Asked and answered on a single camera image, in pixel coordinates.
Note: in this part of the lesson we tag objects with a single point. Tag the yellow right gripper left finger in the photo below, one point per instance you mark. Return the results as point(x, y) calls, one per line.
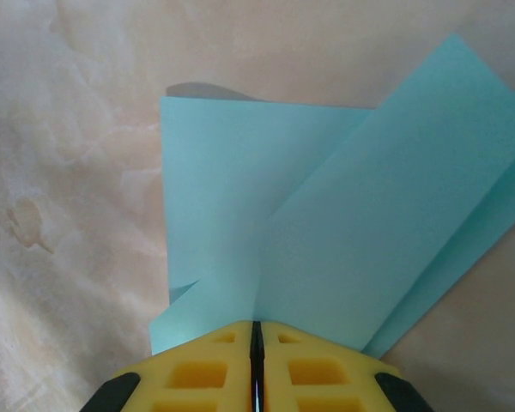
point(197, 382)

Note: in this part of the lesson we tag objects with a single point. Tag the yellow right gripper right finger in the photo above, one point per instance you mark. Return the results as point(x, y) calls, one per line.
point(317, 382)

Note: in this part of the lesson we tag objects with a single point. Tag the light blue paper sheet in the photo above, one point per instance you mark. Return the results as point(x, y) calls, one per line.
point(326, 193)

